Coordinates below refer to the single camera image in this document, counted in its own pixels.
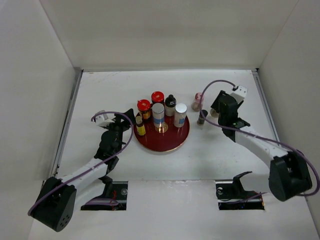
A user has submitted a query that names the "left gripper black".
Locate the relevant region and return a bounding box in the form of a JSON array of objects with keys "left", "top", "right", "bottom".
[{"left": 102, "top": 109, "right": 135, "bottom": 154}]

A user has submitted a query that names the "dark cap brown spice shaker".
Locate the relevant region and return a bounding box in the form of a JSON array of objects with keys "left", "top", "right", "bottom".
[{"left": 197, "top": 109, "right": 208, "bottom": 126}]

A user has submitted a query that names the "small yellow label oil bottle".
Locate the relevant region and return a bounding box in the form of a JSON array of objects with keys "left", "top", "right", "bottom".
[{"left": 135, "top": 115, "right": 146, "bottom": 136}]

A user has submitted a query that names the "tall silver lid spice jar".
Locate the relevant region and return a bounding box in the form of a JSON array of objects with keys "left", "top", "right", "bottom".
[{"left": 173, "top": 103, "right": 188, "bottom": 128}]

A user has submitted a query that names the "red lid chili sauce jar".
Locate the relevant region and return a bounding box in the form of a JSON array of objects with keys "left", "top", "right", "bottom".
[{"left": 137, "top": 99, "right": 152, "bottom": 122}]

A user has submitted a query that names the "black cap white powder bottle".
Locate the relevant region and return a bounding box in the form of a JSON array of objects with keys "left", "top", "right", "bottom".
[{"left": 164, "top": 94, "right": 177, "bottom": 117}]

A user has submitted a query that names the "silver lid jar blue label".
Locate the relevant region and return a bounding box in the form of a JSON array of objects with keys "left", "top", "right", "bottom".
[{"left": 152, "top": 103, "right": 165, "bottom": 128}]

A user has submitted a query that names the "black cap brown spice bottle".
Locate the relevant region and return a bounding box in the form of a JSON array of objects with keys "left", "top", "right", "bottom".
[{"left": 210, "top": 108, "right": 219, "bottom": 119}]

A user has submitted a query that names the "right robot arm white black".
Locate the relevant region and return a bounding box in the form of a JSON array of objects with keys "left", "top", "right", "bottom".
[{"left": 211, "top": 90, "right": 312, "bottom": 202}]

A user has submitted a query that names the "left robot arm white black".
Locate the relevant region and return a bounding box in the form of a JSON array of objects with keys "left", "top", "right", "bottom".
[{"left": 27, "top": 109, "right": 136, "bottom": 232}]

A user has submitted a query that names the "pink cap small bottle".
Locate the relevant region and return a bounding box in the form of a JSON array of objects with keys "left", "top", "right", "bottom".
[{"left": 191, "top": 92, "right": 203, "bottom": 112}]

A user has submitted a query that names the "red round tray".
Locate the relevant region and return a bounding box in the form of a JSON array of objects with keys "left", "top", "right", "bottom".
[{"left": 133, "top": 116, "right": 190, "bottom": 152}]

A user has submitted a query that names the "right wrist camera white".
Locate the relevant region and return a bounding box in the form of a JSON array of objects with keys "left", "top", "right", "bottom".
[{"left": 230, "top": 85, "right": 248, "bottom": 104}]

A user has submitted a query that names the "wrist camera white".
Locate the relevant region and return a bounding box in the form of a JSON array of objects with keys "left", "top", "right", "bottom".
[
  {"left": 93, "top": 110, "right": 115, "bottom": 127},
  {"left": 230, "top": 85, "right": 248, "bottom": 104}
]

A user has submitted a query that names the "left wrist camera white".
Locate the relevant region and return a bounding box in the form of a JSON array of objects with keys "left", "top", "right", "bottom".
[{"left": 93, "top": 110, "right": 115, "bottom": 127}]

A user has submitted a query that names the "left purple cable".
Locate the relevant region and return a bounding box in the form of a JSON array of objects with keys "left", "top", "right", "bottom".
[{"left": 27, "top": 111, "right": 135, "bottom": 217}]

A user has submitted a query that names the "purple cable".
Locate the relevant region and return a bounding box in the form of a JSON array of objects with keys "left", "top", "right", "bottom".
[
  {"left": 198, "top": 79, "right": 320, "bottom": 201},
  {"left": 27, "top": 111, "right": 135, "bottom": 217}
]

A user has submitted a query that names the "aluminium table edge rail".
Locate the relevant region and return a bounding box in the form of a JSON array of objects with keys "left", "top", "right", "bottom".
[{"left": 251, "top": 68, "right": 280, "bottom": 141}]

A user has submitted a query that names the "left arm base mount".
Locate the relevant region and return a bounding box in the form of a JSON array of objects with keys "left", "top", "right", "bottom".
[{"left": 80, "top": 176, "right": 129, "bottom": 211}]

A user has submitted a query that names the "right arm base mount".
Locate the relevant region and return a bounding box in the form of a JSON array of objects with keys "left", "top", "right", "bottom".
[{"left": 215, "top": 171, "right": 265, "bottom": 211}]

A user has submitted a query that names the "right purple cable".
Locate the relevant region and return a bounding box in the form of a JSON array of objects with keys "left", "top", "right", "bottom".
[{"left": 198, "top": 79, "right": 320, "bottom": 201}]

